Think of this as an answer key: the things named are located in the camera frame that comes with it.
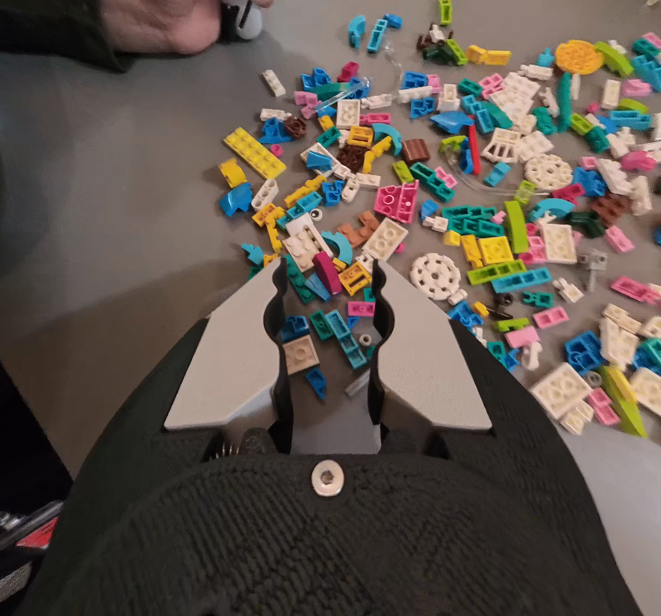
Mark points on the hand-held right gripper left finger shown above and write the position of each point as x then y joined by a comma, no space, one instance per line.
227,363

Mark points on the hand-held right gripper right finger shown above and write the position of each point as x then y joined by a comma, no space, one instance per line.
434,368

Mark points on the pile of colourful toy bricks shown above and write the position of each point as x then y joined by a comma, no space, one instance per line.
465,187

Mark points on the person's left forearm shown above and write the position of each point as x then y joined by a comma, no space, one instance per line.
46,1

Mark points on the person's left hand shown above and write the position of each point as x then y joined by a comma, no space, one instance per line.
160,7

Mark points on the red and black object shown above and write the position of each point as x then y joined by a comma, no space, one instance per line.
26,543

